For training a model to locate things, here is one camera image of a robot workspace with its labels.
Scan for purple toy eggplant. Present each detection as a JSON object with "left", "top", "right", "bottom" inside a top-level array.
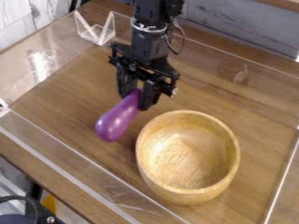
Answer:
[{"left": 94, "top": 89, "right": 141, "bottom": 142}]

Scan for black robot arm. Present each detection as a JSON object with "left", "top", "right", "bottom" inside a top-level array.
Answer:
[{"left": 108, "top": 0, "right": 184, "bottom": 110}]

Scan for black clamp with screw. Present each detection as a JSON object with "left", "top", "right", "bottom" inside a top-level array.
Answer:
[{"left": 22, "top": 189, "right": 66, "bottom": 224}]

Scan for clear acrylic corner bracket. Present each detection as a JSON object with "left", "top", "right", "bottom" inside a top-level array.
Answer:
[{"left": 73, "top": 11, "right": 116, "bottom": 46}]

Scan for clear acrylic tray walls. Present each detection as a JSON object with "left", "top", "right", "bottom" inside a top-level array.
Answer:
[{"left": 0, "top": 17, "right": 299, "bottom": 224}]

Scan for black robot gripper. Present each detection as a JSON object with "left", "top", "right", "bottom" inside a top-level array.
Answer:
[{"left": 108, "top": 18, "right": 180, "bottom": 111}]

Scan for black cable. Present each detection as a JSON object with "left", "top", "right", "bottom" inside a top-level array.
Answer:
[{"left": 0, "top": 195, "right": 42, "bottom": 224}]

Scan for brown wooden bowl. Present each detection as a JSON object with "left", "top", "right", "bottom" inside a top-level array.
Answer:
[{"left": 134, "top": 110, "right": 240, "bottom": 205}]

